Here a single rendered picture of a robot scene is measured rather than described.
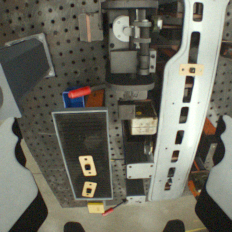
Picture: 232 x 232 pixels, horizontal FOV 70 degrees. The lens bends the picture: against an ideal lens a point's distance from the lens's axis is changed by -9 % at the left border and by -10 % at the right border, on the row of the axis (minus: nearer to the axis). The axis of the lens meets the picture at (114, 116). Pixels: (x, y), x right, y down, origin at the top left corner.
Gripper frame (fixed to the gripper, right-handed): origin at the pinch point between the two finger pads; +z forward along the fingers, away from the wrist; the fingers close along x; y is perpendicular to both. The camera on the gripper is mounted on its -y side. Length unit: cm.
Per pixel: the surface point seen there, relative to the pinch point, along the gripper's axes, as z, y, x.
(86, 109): 27.9, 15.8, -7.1
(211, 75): 44, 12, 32
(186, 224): 142, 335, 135
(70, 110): 27.5, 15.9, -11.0
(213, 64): 44, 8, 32
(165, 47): 73, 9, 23
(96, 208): 27, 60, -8
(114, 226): 141, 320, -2
